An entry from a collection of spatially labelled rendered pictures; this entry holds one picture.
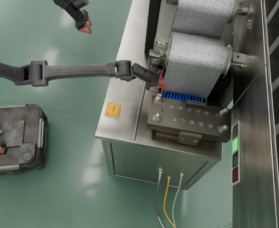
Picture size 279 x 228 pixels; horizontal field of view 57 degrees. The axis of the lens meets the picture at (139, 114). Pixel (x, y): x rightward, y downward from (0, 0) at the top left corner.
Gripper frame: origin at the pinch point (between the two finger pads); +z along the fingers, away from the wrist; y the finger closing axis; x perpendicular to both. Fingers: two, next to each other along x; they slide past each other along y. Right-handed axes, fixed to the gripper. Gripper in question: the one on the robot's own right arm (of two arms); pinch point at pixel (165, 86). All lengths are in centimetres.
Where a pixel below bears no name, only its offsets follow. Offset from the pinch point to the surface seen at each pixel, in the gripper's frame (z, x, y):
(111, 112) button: -14.5, -25.0, 12.3
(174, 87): 3.3, 2.7, 0.2
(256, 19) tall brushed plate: 10.3, 43.7, -18.1
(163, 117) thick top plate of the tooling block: 3.4, -3.3, 15.2
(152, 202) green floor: 62, -88, 38
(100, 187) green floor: 25, -109, 35
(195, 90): 11.8, 8.7, 0.2
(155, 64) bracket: -9.0, 2.1, -7.1
